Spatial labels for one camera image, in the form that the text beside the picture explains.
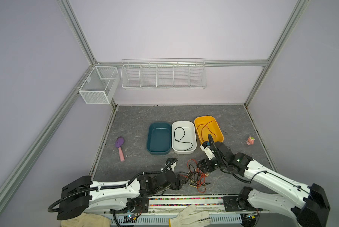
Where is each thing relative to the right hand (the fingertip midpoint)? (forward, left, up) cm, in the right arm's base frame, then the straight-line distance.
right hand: (202, 164), depth 78 cm
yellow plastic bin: (+35, -10, -10) cm, 37 cm away
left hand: (-8, +12, -4) cm, 15 cm away
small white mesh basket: (+52, +69, +16) cm, 88 cm away
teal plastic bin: (+22, +27, -8) cm, 35 cm away
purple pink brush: (+18, +54, -7) cm, 58 cm away
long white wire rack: (+62, +23, +18) cm, 69 cm away
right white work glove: (-24, +10, -10) cm, 28 cm away
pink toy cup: (+19, -35, -6) cm, 40 cm away
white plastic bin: (+23, +9, -9) cm, 27 cm away
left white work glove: (-25, +59, -9) cm, 65 cm away
